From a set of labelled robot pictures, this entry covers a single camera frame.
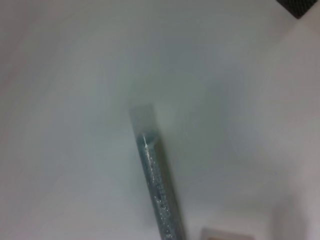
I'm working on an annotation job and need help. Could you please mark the black mesh pen holder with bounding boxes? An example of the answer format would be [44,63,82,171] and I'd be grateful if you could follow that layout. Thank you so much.
[276,0,319,20]

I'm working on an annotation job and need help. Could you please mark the grey marker pen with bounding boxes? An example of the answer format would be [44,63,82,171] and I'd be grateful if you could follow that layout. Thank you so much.
[128,103,188,240]

